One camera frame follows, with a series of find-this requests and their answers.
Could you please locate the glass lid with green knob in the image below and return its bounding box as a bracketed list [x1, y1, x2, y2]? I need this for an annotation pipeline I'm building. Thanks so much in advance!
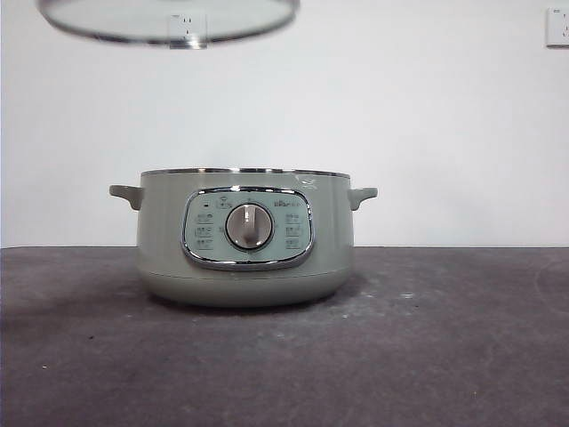
[36, 0, 301, 46]

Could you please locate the pale green electric cooking pot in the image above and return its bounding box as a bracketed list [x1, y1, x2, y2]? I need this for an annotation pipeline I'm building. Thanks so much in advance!
[108, 166, 379, 308]

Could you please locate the white wall socket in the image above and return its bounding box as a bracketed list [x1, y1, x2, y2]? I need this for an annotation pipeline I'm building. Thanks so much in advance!
[167, 12, 208, 50]
[545, 7, 569, 49]

